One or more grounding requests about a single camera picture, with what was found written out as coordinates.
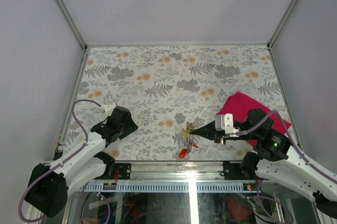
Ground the key bunch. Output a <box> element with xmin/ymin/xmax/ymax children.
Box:
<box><xmin>179</xmin><ymin>122</ymin><xmax>198</xmax><ymax>159</ymax></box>

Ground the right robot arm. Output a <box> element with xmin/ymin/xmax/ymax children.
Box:
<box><xmin>189</xmin><ymin>109</ymin><xmax>336</xmax><ymax>218</ymax></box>

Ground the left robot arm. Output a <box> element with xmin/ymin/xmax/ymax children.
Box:
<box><xmin>23</xmin><ymin>106</ymin><xmax>138</xmax><ymax>218</ymax></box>

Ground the pink cloth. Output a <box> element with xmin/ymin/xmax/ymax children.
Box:
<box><xmin>216</xmin><ymin>92</ymin><xmax>292</xmax><ymax>147</ymax></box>

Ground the floral table mat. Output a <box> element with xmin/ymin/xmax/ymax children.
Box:
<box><xmin>63</xmin><ymin>45</ymin><xmax>290</xmax><ymax>161</ymax></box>

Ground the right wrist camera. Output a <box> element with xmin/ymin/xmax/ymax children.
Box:
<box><xmin>214</xmin><ymin>113</ymin><xmax>239</xmax><ymax>134</ymax></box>

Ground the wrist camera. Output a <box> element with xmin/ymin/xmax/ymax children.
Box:
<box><xmin>214</xmin><ymin>113</ymin><xmax>239</xmax><ymax>134</ymax></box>
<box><xmin>101</xmin><ymin>103</ymin><xmax>116</xmax><ymax>115</ymax></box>

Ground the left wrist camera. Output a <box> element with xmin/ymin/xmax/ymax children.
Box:
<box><xmin>101</xmin><ymin>103</ymin><xmax>116</xmax><ymax>115</ymax></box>

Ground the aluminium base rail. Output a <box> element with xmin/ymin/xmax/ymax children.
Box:
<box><xmin>85</xmin><ymin>161</ymin><xmax>256</xmax><ymax>193</ymax></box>

